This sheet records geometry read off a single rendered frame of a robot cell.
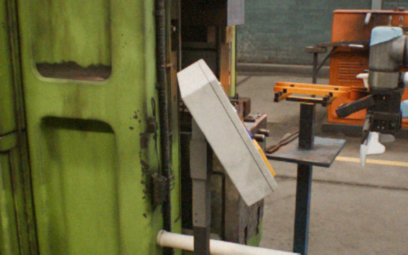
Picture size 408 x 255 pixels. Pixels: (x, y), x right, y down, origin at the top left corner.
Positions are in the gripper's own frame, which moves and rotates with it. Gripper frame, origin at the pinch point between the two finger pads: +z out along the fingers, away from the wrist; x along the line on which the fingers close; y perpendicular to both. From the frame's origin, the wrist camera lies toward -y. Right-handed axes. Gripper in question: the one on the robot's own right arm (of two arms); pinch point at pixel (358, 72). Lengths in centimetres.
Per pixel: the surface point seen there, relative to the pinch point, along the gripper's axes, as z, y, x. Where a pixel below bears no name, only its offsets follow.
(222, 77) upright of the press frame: 48, -1, -46
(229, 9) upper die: 31, -29, -80
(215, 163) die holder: 33, 22, -85
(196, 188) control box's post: 19, 13, -129
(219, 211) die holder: 33, 41, -83
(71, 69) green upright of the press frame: 70, -11, -112
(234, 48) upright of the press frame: 50, -11, -27
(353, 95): -0.2, 8.5, -12.6
